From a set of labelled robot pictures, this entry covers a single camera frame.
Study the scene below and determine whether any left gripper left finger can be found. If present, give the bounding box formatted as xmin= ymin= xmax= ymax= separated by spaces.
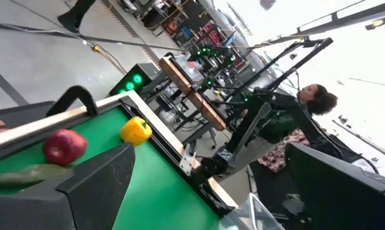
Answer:
xmin=0 ymin=142 xmax=137 ymax=230

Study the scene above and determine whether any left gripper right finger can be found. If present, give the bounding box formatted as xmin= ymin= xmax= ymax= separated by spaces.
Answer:
xmin=284 ymin=142 xmax=385 ymax=230

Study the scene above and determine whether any dark green cucumber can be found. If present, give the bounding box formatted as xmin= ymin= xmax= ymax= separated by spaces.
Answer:
xmin=0 ymin=164 xmax=75 ymax=190

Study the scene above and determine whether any dark red apple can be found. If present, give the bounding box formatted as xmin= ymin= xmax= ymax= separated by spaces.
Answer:
xmin=42 ymin=128 xmax=88 ymax=167

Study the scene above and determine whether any yellow bell pepper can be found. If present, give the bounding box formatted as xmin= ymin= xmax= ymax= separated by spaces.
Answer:
xmin=120 ymin=116 xmax=153 ymax=147

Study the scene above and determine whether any patterned hanging cloth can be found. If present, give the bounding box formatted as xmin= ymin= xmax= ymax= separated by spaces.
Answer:
xmin=257 ymin=127 xmax=311 ymax=173

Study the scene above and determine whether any clear plastic container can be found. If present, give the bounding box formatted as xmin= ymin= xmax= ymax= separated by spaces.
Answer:
xmin=218 ymin=192 xmax=286 ymax=230

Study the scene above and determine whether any green table mat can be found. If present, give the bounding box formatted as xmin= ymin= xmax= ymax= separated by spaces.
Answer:
xmin=0 ymin=107 xmax=222 ymax=230

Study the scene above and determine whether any person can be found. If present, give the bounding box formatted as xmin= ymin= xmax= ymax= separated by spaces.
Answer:
xmin=243 ymin=83 xmax=339 ymax=175

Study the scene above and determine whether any black hook clamp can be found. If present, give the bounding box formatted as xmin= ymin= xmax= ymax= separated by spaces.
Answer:
xmin=46 ymin=85 xmax=99 ymax=118

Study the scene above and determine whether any black box with green lights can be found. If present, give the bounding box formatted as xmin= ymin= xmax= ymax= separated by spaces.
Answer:
xmin=108 ymin=62 xmax=163 ymax=97

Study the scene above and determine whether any wooden workbench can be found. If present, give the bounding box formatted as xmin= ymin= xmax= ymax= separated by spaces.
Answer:
xmin=158 ymin=56 xmax=227 ymax=132

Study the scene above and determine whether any yellow hanging lamp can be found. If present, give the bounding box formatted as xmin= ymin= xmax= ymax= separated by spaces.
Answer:
xmin=364 ymin=15 xmax=385 ymax=31

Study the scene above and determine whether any rig light bar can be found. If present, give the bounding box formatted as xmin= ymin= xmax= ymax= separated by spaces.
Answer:
xmin=265 ymin=0 xmax=385 ymax=45

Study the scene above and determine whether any person's leg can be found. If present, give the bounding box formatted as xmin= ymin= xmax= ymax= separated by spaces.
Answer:
xmin=57 ymin=0 xmax=96 ymax=35

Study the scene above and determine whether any neighbouring station black frame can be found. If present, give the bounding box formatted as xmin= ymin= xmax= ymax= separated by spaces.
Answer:
xmin=230 ymin=37 xmax=335 ymax=100

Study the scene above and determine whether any white floor cable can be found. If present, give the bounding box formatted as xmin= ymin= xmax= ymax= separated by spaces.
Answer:
xmin=0 ymin=20 xmax=183 ymax=52

